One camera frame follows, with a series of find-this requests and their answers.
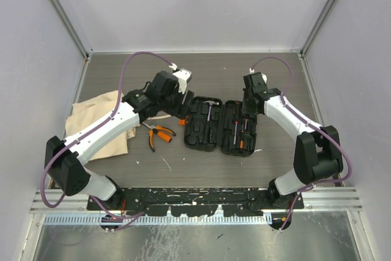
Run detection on black handled claw hammer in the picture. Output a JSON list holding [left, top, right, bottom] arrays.
[[203, 100, 222, 122]]

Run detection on black handled large screwdriver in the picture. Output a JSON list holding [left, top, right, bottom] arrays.
[[233, 102, 239, 145]]

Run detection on black plastic tool case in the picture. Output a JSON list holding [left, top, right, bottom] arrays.
[[183, 97, 257, 157]]

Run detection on small black orange screwdriver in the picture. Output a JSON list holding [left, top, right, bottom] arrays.
[[239, 131, 244, 150]]

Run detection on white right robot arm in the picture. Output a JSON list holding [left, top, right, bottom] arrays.
[[242, 72, 343, 208]]

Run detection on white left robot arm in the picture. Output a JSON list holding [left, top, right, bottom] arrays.
[[44, 69, 194, 210]]

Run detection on wooden flat stick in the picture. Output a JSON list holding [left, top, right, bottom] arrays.
[[148, 114, 171, 120]]

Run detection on orange black pliers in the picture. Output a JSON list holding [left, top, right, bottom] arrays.
[[142, 122, 177, 152]]

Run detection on beige cloth bag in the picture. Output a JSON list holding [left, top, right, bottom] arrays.
[[65, 89, 138, 161]]

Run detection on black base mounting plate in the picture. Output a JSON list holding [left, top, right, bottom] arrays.
[[86, 186, 304, 216]]

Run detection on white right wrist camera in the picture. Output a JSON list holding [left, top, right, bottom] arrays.
[[249, 68, 267, 84]]

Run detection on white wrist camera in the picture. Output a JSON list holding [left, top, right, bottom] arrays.
[[169, 63, 192, 94], [249, 68, 267, 84]]

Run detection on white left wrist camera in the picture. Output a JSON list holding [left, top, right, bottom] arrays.
[[169, 63, 192, 94]]

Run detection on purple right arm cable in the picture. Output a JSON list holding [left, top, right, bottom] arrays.
[[249, 56, 353, 233]]

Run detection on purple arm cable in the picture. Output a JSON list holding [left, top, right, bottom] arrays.
[[40, 51, 178, 233], [249, 56, 353, 233]]

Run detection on aluminium front rail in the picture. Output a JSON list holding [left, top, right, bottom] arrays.
[[29, 186, 363, 213]]

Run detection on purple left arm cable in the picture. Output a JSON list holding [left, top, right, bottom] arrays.
[[40, 51, 178, 233]]

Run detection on white slotted cable duct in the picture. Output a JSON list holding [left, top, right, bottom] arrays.
[[43, 213, 272, 226]]

